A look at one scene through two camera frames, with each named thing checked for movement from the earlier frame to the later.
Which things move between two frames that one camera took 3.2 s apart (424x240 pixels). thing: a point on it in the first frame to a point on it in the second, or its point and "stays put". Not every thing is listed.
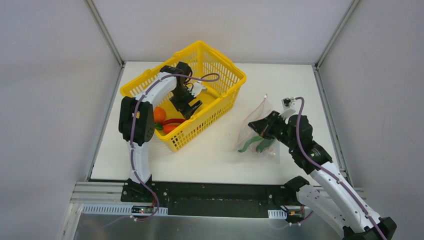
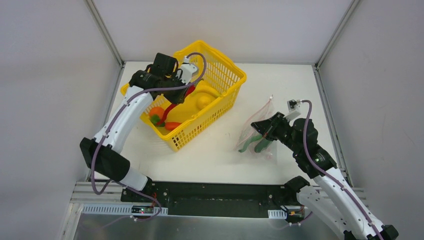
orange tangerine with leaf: [159, 114] stays put
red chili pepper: [173, 120] to [189, 90]
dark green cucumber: [264, 144] stays put
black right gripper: [272, 122] stays put
